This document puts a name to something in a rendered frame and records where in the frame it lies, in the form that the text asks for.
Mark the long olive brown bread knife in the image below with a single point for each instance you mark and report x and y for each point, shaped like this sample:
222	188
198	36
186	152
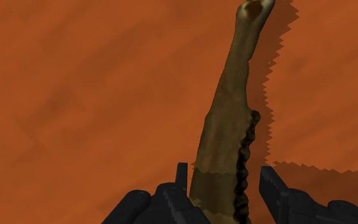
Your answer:
228	130

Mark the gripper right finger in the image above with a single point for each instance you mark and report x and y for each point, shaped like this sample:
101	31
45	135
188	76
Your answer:
290	201

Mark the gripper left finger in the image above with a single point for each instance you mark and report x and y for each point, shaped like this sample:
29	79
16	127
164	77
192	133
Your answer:
166	204

